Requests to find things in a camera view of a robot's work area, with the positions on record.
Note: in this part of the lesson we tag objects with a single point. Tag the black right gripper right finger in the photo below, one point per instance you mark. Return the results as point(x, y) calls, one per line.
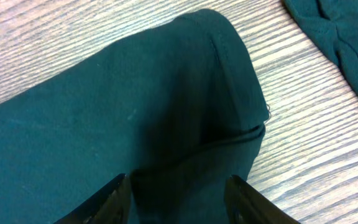
point(245, 205)

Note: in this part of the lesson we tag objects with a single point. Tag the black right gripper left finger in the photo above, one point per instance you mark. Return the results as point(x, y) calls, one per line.
point(109, 205)

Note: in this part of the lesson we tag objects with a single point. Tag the black t-shirt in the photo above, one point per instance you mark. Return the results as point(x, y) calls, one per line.
point(178, 107)

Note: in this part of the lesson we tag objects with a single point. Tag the black clothes pile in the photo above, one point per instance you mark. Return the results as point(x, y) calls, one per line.
point(332, 25)

